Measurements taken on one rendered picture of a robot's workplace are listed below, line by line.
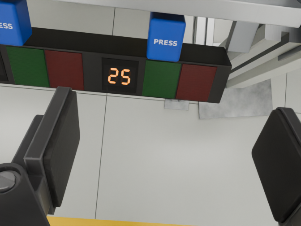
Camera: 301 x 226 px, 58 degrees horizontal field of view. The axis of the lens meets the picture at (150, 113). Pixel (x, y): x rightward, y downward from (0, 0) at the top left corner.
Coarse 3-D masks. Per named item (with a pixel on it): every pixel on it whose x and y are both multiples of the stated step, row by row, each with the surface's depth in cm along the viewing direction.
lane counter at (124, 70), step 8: (104, 64) 22; (112, 64) 22; (120, 64) 22; (128, 64) 22; (136, 64) 22; (104, 72) 23; (112, 72) 23; (120, 72) 23; (128, 72) 23; (136, 72) 23; (104, 80) 23; (112, 80) 23; (120, 80) 23; (128, 80) 23; (136, 80) 23; (104, 88) 24; (112, 88) 24; (120, 88) 24; (128, 88) 24; (136, 88) 24
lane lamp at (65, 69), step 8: (48, 56) 22; (56, 56) 22; (64, 56) 22; (72, 56) 22; (80, 56) 22; (48, 64) 22; (56, 64) 22; (64, 64) 22; (72, 64) 22; (80, 64) 22; (48, 72) 23; (56, 72) 23; (64, 72) 23; (72, 72) 23; (80, 72) 23; (56, 80) 23; (64, 80) 23; (72, 80) 23; (80, 80) 23; (72, 88) 24; (80, 88) 24
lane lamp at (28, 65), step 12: (12, 48) 21; (24, 48) 21; (12, 60) 22; (24, 60) 22; (36, 60) 22; (24, 72) 23; (36, 72) 23; (24, 84) 24; (36, 84) 23; (48, 84) 23
